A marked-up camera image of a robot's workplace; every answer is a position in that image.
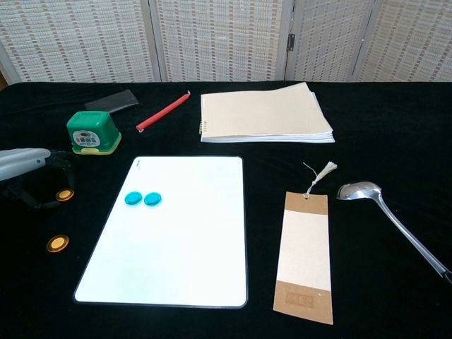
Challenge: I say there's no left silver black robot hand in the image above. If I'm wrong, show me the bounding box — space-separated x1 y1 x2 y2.
0 148 78 212

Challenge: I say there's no green yellow plastic box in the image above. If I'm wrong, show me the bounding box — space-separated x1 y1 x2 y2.
66 110 122 156

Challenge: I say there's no black pouch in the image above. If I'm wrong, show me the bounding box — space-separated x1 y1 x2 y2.
84 88 141 114

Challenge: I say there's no woven folding screen panel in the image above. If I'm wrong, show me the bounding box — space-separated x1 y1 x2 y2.
148 0 294 83
355 0 452 83
0 0 158 85
284 0 375 83

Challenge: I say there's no red pen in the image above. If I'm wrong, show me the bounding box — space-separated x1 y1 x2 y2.
136 90 191 134

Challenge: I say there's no white magnetic board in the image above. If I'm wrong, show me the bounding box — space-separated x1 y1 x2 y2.
72 155 249 309

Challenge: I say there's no beige spiral notebook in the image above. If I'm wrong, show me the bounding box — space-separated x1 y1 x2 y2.
198 81 335 144

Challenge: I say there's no brown bookmark with tassel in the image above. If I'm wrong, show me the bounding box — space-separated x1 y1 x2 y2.
273 161 338 325

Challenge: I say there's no black velvet tablecloth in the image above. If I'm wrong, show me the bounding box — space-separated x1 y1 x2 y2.
0 81 452 339

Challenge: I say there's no steel ladle black handle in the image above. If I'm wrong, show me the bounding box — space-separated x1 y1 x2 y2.
335 181 452 285

